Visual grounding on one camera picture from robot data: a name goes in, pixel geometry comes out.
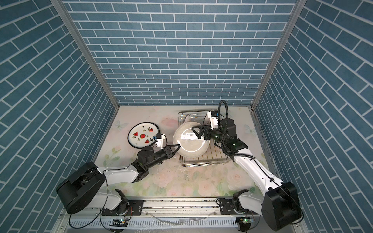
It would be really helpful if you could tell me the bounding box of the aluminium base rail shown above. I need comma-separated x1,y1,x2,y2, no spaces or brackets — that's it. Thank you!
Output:
53,194,303,233

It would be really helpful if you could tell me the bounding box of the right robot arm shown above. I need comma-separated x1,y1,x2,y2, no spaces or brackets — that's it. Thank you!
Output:
191,126,305,231

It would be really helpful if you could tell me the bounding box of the white watermelon plate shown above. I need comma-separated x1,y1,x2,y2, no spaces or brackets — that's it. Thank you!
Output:
128,122,160,149

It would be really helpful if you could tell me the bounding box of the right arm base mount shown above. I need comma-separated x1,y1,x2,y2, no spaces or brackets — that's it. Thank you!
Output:
216,198,252,215

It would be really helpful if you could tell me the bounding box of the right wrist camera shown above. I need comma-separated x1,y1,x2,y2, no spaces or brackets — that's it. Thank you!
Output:
207,110,219,130

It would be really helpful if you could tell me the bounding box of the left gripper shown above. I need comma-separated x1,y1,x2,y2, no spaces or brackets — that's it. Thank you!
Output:
145,145,181,170

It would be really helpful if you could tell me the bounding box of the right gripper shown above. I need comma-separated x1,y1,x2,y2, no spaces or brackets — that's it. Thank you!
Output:
193,125,228,145

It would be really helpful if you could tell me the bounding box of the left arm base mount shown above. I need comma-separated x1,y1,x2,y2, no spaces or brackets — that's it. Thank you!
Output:
102,200,144,216

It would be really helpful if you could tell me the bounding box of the plain white deep plate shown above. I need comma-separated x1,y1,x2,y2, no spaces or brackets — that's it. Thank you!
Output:
173,121,209,159

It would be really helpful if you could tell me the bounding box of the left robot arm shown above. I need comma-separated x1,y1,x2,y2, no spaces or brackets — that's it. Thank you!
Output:
56,144,181,215

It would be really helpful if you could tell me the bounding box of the orange sunburst plate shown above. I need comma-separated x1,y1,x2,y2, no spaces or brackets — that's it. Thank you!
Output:
184,114,191,123

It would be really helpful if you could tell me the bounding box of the black corrugated cable right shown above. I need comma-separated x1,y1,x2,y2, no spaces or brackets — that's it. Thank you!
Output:
218,99,254,160

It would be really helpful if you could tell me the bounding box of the metal wire dish rack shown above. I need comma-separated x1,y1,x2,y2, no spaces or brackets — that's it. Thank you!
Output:
178,109,230,167

